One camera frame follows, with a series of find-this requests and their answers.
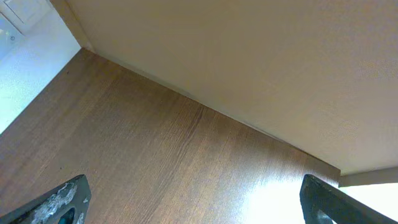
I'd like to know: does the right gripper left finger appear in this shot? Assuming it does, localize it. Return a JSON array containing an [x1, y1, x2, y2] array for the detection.
[[1, 174, 91, 224]]

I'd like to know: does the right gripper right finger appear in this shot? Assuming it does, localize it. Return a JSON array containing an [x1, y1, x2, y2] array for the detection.
[[300, 174, 397, 224]]

